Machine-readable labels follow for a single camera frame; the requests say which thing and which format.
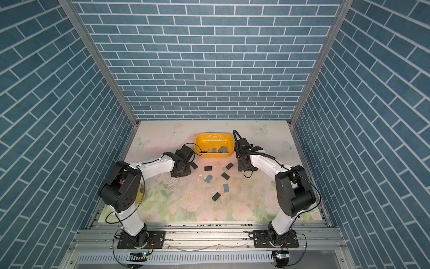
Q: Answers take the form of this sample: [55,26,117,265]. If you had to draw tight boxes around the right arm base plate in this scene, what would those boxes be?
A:
[248,230,299,248]

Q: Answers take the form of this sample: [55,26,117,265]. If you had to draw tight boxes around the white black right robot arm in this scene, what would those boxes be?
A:
[234,136,317,245]

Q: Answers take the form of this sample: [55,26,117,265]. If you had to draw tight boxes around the electronics board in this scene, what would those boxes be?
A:
[126,252,148,267]
[272,251,290,269]

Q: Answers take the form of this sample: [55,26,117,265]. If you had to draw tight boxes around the light blue eraser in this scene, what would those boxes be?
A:
[204,175,213,183]

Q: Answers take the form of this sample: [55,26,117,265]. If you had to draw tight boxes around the yellow plastic storage box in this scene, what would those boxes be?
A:
[194,133,234,158]

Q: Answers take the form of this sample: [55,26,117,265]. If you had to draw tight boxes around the aluminium mounting rail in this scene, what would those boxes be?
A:
[68,220,347,253]

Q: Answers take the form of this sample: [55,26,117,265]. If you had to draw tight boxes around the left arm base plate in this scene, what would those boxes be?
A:
[115,230,166,250]

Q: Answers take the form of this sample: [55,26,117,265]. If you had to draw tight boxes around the left electronics board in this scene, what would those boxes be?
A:
[126,252,148,267]

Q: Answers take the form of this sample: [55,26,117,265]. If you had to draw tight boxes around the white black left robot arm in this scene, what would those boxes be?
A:
[99,145,196,248]

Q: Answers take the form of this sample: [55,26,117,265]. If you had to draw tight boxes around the right electronics board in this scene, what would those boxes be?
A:
[272,251,290,269]

